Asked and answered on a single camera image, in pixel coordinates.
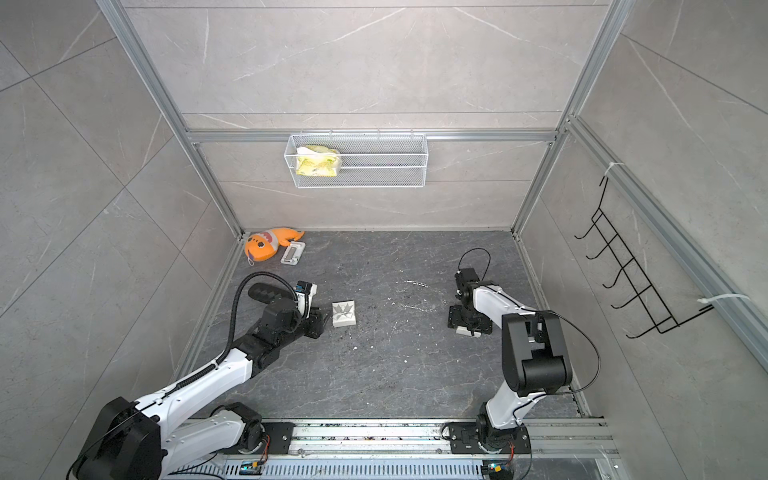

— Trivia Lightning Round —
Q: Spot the white gift box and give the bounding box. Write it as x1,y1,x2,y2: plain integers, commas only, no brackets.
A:
455,326,482,338
332,300,357,328

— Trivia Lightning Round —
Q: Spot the silver chain necklace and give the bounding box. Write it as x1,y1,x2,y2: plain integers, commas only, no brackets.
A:
398,278,436,314

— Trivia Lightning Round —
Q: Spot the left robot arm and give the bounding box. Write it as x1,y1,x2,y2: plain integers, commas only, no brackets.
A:
65,298,330,479

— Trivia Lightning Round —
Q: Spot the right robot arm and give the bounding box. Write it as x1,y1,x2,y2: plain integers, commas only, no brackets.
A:
448,268,573,451

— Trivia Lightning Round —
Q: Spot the black oval ridged object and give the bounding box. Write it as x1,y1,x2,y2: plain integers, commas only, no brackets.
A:
247,283,296,305

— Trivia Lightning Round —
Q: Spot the small white rectangular tray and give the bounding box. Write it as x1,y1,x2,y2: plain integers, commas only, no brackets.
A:
280,241,306,266

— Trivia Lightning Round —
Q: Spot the orange plush toy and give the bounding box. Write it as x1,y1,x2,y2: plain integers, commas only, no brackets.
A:
244,227,304,263

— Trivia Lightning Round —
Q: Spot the yellow crumpled bag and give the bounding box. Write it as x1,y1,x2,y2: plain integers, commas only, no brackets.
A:
295,145,342,177

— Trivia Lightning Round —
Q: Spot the white vent grille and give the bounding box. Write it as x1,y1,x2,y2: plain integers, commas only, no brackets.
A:
166,458,484,479

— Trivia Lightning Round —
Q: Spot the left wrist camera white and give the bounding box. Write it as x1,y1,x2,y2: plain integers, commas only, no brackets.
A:
294,281,317,319

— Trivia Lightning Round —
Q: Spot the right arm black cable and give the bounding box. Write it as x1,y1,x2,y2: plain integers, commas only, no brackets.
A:
457,247,602,396

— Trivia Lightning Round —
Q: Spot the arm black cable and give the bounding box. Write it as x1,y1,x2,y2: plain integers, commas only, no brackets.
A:
457,247,602,396
215,271,300,364

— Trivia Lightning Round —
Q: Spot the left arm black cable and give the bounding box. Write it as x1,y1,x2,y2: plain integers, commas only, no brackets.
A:
215,271,300,364

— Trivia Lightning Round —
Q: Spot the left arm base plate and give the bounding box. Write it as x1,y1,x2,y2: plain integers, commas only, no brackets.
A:
218,422,295,455

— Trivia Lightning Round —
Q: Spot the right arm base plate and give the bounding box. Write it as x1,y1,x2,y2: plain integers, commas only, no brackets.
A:
441,421,531,455

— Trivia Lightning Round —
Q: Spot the metal front rail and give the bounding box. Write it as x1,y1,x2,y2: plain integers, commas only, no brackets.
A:
264,418,620,459

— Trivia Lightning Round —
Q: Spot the white wire mesh basket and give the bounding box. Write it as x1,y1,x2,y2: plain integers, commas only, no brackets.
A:
284,133,429,189

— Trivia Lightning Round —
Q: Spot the black wall hook rack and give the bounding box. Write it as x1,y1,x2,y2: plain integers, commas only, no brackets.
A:
574,177,714,340

